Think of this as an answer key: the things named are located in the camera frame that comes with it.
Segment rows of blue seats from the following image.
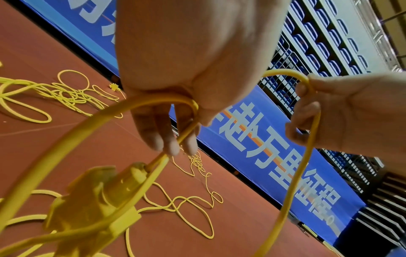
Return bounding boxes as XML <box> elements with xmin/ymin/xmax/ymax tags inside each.
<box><xmin>262</xmin><ymin>0</ymin><xmax>406</xmax><ymax>195</ymax></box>

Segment person's left hand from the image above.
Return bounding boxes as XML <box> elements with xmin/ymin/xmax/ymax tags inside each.
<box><xmin>114</xmin><ymin>0</ymin><xmax>293</xmax><ymax>158</ymax></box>

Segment blue banner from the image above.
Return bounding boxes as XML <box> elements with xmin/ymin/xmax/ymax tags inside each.
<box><xmin>19</xmin><ymin>0</ymin><xmax>369</xmax><ymax>246</ymax></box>

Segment person's right hand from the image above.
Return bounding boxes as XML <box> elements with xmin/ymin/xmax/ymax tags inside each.
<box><xmin>283</xmin><ymin>70</ymin><xmax>406</xmax><ymax>177</ymax></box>

